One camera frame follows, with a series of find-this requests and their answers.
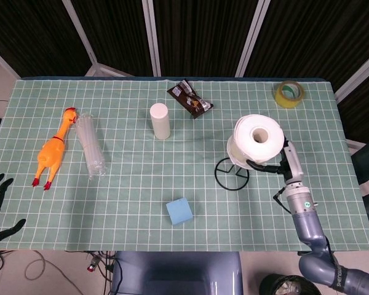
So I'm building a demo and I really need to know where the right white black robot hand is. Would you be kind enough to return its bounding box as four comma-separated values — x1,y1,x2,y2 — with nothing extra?
247,140,305,185

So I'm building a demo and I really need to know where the white paper towel roll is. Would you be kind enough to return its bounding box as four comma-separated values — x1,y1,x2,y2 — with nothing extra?
227,114,285,170

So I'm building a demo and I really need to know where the green grid tablecloth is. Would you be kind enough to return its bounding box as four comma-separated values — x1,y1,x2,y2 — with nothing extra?
0,76,369,252

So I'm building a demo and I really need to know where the yellow packing tape roll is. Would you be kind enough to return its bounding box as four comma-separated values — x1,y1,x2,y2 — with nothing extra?
274,81,306,109

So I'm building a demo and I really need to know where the orange rubber chicken toy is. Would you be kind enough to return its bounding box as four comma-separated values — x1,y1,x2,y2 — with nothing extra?
32,107,79,191

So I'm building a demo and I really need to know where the dark folding screen panel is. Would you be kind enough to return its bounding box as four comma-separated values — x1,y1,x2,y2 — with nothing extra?
63,0,161,77
335,49,369,145
236,0,369,93
0,0,96,77
143,0,270,77

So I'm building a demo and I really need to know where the clear plastic straws bundle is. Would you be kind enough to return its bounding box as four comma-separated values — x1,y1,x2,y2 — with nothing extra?
75,112,107,181

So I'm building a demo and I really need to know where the black trash bin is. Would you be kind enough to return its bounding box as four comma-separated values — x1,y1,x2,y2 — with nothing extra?
260,273,320,295

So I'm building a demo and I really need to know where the brown snack packet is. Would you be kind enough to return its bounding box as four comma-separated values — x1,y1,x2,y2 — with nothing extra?
167,79,215,120

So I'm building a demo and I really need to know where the light blue foam cube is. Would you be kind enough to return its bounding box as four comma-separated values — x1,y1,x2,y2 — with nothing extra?
165,198,194,227

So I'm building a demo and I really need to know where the white cylindrical bottle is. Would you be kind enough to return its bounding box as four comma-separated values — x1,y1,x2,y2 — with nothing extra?
149,103,171,141

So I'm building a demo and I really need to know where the blue-grey robot torso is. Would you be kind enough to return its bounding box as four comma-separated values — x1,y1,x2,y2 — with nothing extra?
111,251,244,295

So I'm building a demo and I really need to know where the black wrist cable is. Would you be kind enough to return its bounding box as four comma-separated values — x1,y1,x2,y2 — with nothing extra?
273,187,293,213

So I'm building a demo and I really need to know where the white floor cable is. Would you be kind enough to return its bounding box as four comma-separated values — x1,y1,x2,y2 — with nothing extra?
24,250,84,295

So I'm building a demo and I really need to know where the black wire roll holder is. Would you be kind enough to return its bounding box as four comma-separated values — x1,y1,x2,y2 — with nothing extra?
215,156,250,191

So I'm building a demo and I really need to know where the red cable connector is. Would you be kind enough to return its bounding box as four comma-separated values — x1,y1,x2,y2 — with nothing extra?
86,256,101,273

